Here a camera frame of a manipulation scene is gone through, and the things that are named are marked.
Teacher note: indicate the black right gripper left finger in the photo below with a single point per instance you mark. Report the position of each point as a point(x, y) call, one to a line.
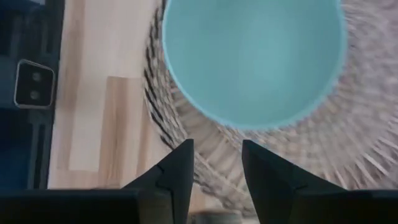
point(174, 180)

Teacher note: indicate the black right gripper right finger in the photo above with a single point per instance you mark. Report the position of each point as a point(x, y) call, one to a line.
point(267, 180)

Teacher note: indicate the round woven placemat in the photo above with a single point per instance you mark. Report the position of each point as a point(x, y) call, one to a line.
point(357, 140)

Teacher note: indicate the teal round plate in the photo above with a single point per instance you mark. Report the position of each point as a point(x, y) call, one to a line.
point(252, 62)

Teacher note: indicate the black aluminium table frame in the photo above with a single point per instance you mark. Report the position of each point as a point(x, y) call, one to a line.
point(54, 25)

